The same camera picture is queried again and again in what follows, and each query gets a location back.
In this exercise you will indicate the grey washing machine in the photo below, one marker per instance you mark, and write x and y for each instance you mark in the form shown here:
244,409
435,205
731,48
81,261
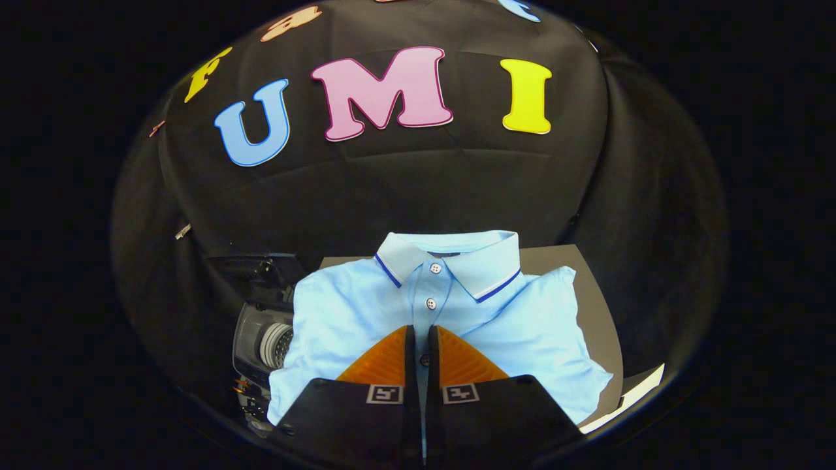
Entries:
258,346

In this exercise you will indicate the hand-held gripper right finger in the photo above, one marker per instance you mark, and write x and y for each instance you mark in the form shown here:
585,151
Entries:
490,424

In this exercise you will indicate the small silver clip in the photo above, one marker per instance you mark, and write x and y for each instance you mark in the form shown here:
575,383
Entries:
183,231

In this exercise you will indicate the small red clip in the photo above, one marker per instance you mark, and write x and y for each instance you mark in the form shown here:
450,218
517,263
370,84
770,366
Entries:
157,127

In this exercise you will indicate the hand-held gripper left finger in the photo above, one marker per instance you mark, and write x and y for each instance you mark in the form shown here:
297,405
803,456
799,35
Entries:
366,424

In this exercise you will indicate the beige cabinet with dark top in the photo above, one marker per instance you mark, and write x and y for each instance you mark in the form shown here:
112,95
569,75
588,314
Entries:
597,313

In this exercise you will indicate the light blue polo shirt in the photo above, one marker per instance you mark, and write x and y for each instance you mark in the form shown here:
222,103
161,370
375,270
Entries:
542,333

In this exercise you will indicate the white sheet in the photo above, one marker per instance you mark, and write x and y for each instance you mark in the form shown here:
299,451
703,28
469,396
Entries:
630,395

